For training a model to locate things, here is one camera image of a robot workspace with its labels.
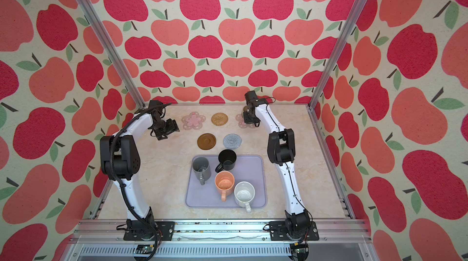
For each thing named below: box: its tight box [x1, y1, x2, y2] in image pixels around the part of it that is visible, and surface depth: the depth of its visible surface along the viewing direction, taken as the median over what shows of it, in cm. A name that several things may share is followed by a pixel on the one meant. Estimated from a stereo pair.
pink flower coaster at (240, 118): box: [235, 114, 256, 129], surface depth 114 cm
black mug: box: [215, 148, 238, 174], surface depth 89 cm
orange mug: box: [214, 170, 235, 202], surface depth 82 cm
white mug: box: [234, 181, 256, 214], surface depth 80 cm
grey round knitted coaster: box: [223, 132, 242, 150], surface depth 106 cm
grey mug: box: [192, 156, 212, 186], surface depth 85 cm
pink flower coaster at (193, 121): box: [181, 110, 206, 130], surface depth 114 cm
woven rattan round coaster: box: [210, 112, 229, 127], surface depth 117 cm
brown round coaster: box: [196, 132, 217, 151], surface depth 104 cm
